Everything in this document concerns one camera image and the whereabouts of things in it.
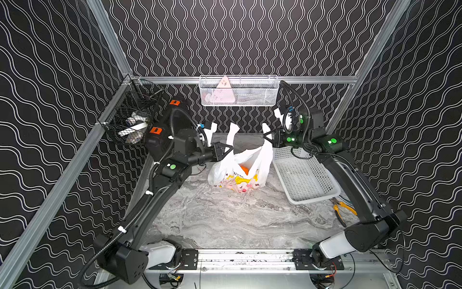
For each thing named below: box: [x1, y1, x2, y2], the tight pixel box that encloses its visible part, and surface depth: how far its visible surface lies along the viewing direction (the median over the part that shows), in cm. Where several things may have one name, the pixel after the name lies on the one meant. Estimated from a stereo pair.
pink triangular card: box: [212, 75, 236, 103], surface depth 92 cm
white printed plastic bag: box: [208, 122, 274, 194], surface depth 75 cm
